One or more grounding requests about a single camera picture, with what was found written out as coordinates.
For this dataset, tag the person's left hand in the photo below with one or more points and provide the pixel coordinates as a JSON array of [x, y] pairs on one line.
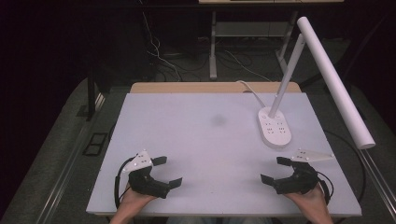
[[132, 202]]

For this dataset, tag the white desk lamp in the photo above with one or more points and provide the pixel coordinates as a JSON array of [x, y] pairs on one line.
[[330, 74]]

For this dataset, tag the white metal desk frame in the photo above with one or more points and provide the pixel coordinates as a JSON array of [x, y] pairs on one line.
[[213, 46]]

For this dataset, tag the black stand leg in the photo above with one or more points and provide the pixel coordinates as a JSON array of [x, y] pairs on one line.
[[91, 96]]

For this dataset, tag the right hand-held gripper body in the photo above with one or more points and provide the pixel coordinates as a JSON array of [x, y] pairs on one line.
[[299, 182]]

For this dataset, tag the aluminium rail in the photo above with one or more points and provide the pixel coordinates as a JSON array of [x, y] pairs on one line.
[[378, 177], [71, 155]]

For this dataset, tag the wooden table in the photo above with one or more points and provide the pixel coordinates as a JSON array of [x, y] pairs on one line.
[[186, 87]]

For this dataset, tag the person's right hand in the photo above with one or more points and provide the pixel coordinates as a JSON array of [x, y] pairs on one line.
[[311, 202]]

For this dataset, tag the white table cover board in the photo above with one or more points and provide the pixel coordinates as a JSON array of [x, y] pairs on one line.
[[202, 149]]

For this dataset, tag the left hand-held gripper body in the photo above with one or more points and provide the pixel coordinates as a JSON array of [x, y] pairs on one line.
[[146, 183]]

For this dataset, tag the black rectangular floor frame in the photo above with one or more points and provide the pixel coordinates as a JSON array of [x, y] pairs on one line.
[[95, 144]]

